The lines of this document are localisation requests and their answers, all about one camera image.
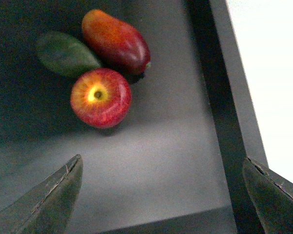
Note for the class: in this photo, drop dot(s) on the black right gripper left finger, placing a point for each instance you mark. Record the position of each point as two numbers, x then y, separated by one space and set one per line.
47 208

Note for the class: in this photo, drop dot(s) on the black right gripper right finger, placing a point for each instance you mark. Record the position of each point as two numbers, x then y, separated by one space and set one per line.
272 196

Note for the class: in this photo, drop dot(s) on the red apple yellow core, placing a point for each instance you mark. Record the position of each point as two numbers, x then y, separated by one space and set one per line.
101 98

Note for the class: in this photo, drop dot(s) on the black near display tray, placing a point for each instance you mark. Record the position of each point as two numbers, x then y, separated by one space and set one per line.
174 166

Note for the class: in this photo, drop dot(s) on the green avocado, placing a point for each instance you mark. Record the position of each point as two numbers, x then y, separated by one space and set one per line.
65 55

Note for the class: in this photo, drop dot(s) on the red orange mango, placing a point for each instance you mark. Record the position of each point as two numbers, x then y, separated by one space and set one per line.
116 42

